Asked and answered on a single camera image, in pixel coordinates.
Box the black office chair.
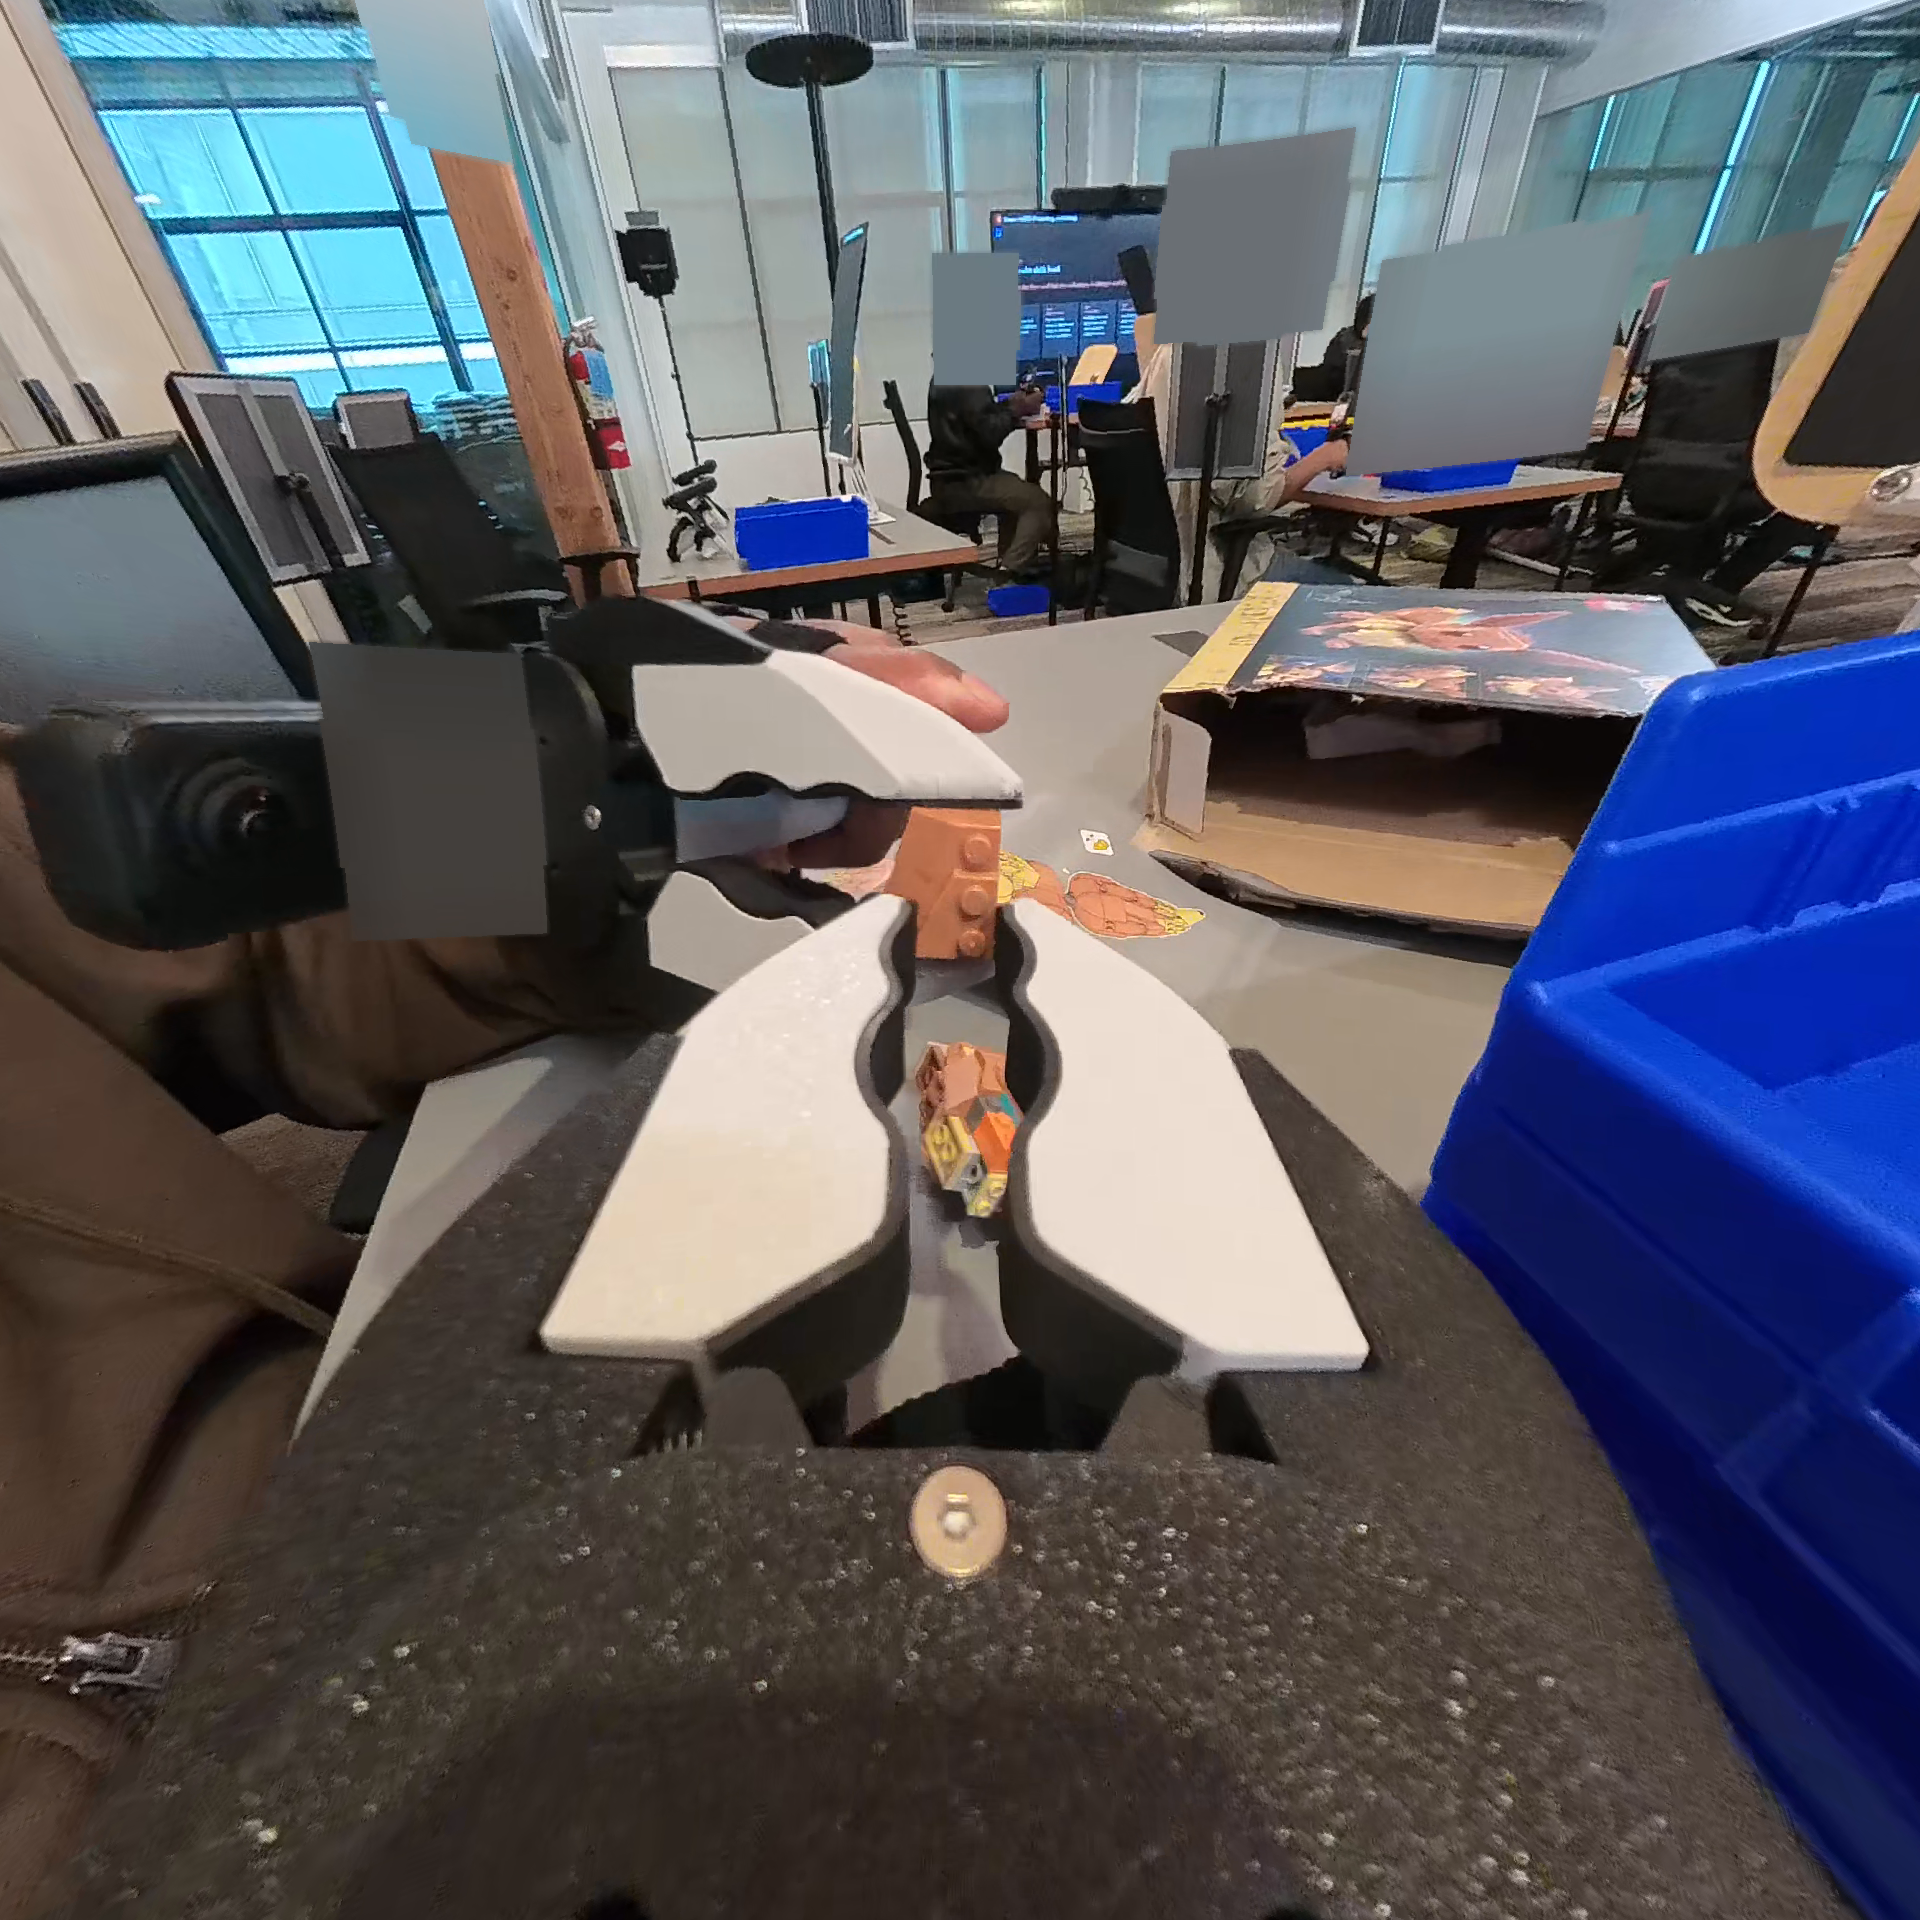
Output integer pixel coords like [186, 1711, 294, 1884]
[327, 393, 647, 646]

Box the stack of blue plastic bins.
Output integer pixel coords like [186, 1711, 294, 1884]
[1428, 630, 1920, 1920]

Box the printed cardboard box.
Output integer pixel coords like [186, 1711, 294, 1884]
[1155, 580, 1717, 939]

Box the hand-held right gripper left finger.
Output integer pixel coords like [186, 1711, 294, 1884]
[541, 896, 913, 1370]

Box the brown toy brick model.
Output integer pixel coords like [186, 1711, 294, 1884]
[912, 1040, 1022, 1220]

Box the small brown toy brick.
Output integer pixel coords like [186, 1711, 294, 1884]
[888, 806, 1008, 967]

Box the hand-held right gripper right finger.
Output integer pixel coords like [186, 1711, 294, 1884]
[1007, 896, 1371, 1375]

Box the black board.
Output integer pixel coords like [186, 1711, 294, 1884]
[1758, 152, 1920, 536]

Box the person's left forearm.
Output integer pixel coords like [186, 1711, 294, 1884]
[167, 903, 647, 1137]

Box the black pole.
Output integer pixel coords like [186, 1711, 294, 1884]
[745, 30, 877, 302]

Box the red fire extinguisher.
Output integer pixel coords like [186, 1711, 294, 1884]
[565, 317, 638, 476]

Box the person's left hand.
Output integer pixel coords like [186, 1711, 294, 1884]
[816, 624, 1013, 739]

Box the printed instruction booklet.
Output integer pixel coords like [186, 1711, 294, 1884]
[796, 842, 1207, 944]

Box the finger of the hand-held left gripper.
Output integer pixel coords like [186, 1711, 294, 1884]
[634, 656, 1026, 814]
[665, 786, 872, 878]

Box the wooden pillar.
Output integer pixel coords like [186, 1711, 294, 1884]
[438, 152, 634, 573]

